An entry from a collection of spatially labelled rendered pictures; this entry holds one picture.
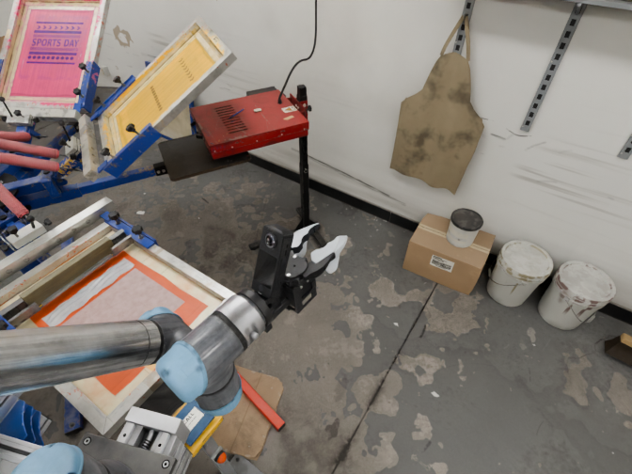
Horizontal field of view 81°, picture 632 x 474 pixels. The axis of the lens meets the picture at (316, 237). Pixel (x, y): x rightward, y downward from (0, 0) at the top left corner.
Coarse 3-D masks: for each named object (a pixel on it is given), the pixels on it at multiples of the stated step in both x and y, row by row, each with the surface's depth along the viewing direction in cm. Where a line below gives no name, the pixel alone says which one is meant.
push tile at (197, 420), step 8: (184, 408) 114; (192, 408) 114; (176, 416) 112; (184, 416) 112; (192, 416) 112; (200, 416) 112; (208, 416) 112; (192, 424) 111; (200, 424) 111; (208, 424) 111; (192, 432) 109; (200, 432) 109; (192, 440) 108
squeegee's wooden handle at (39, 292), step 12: (108, 240) 152; (84, 252) 146; (96, 252) 149; (108, 252) 154; (72, 264) 143; (84, 264) 147; (48, 276) 138; (60, 276) 140; (72, 276) 145; (36, 288) 135; (48, 288) 138; (60, 288) 142; (24, 300) 132; (36, 300) 136
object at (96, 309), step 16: (80, 288) 147; (48, 304) 142; (96, 304) 142; (32, 320) 137; (64, 320) 137; (80, 320) 137; (96, 320) 137; (112, 320) 137; (128, 320) 137; (112, 384) 121; (128, 384) 121
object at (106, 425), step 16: (80, 240) 161; (96, 240) 165; (64, 256) 155; (160, 256) 154; (32, 272) 148; (48, 272) 152; (192, 272) 148; (16, 288) 144; (208, 288) 144; (224, 288) 143; (0, 304) 141; (64, 384) 117; (144, 384) 117; (160, 384) 120; (80, 400) 114; (128, 400) 114; (144, 400) 117; (96, 416) 111; (112, 416) 111; (112, 432) 110
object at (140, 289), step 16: (128, 256) 159; (96, 272) 153; (128, 272) 153; (144, 272) 153; (112, 288) 147; (128, 288) 147; (144, 288) 147; (160, 288) 147; (176, 288) 147; (112, 304) 142; (128, 304) 142; (144, 304) 142; (160, 304) 142; (176, 304) 142; (192, 304) 142; (192, 320) 137
